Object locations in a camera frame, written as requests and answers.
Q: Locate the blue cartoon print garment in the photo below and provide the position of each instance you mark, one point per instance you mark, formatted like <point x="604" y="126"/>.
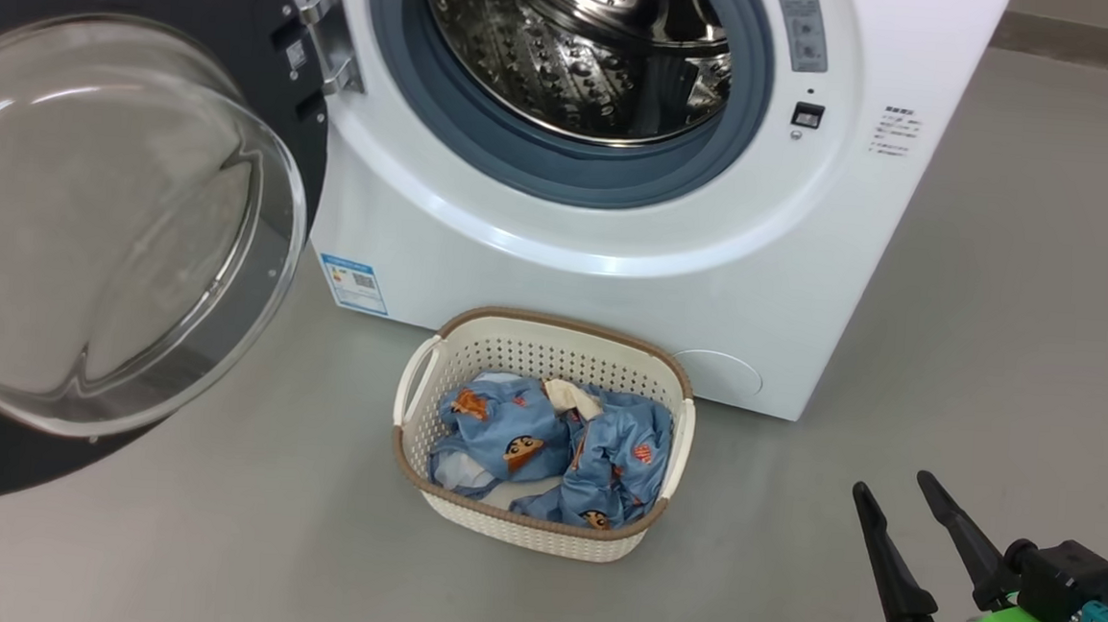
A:
<point x="617" y="459"/>
<point x="499" y="428"/>

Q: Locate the black round glass washer door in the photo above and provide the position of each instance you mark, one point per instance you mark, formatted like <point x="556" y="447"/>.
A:
<point x="88" y="225"/>

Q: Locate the white front-load washing machine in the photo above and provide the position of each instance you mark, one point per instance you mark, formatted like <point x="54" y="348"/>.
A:
<point x="613" y="295"/>

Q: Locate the stainless steel washing machine drum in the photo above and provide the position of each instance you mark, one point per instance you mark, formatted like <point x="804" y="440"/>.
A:
<point x="570" y="52"/>

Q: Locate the metal door hinge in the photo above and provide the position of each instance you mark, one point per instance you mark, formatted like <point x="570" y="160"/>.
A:
<point x="335" y="38"/>

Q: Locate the round white filter cover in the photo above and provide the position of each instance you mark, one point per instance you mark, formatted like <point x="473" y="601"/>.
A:
<point x="723" y="374"/>

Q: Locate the white basket with brown rim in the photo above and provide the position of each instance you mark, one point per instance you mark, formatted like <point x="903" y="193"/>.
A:
<point x="521" y="530"/>

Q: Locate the blue energy label sticker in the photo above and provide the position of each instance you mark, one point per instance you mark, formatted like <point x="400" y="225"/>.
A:
<point x="354" y="284"/>

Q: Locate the grey warning label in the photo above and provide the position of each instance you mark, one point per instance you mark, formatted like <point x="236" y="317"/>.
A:
<point x="802" y="28"/>

